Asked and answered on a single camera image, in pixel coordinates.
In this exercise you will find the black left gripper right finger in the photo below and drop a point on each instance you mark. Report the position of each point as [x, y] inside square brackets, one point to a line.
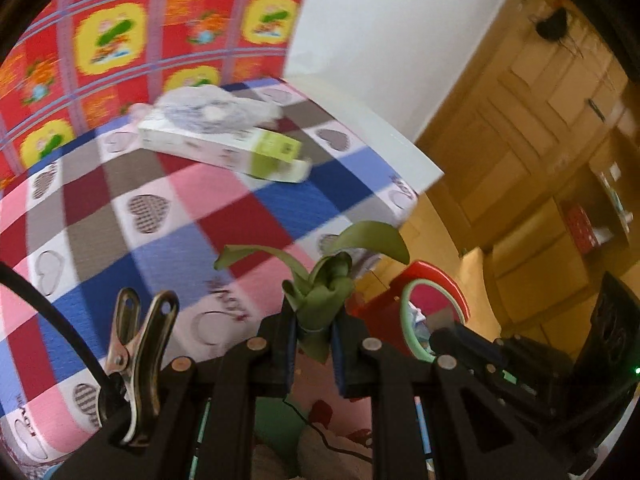
[432, 420]

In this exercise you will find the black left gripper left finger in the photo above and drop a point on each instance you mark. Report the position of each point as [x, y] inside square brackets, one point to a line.
[199, 422]

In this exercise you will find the white bedside table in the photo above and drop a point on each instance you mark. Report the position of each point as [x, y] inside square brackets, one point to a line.
[416, 168]

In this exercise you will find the white printed plastic bag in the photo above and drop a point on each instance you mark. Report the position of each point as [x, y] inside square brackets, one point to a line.
[204, 111]

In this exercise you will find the checkered heart bed sheet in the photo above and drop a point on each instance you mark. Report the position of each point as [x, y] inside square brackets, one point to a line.
[103, 213]

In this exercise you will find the red green trash bin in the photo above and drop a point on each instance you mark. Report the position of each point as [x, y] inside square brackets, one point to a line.
[422, 311]

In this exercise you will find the red perforated basket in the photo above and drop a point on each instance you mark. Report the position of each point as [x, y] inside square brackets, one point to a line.
[578, 224]

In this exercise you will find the red floral patterned headboard cloth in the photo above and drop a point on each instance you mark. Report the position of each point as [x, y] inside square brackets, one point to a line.
[69, 66]

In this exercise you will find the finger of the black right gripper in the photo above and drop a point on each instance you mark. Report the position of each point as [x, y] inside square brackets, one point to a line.
[470, 354]

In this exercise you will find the metal spring clamp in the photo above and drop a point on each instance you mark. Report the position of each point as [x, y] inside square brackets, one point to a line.
[137, 345]

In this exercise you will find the white green cardboard box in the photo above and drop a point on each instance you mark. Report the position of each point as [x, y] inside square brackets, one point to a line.
[256, 152]

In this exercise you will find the wooden cabinet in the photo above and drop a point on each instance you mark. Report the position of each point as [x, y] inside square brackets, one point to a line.
[539, 285]

